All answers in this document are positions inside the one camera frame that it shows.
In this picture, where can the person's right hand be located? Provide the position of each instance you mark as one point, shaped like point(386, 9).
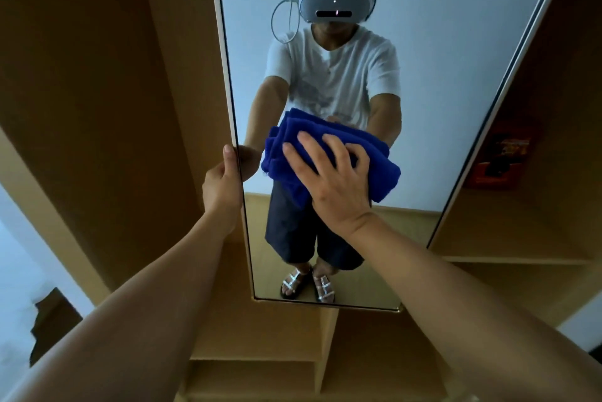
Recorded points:
point(338, 192)

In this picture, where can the person's left forearm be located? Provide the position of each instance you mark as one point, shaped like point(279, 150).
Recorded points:
point(127, 312)

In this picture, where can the blue microfibre cloth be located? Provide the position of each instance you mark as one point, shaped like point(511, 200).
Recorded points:
point(301, 129)

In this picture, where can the tall framed mirror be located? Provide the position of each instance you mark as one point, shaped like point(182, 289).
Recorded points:
point(447, 63)

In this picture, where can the light wooden wardrobe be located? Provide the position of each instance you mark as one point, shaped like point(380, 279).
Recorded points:
point(103, 110)

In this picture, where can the person's left hand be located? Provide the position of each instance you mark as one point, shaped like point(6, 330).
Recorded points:
point(223, 190)

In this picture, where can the person's right forearm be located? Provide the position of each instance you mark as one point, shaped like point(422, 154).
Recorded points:
point(484, 312)

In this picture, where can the red cardboard box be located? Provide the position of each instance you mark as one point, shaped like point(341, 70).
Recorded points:
point(501, 157)

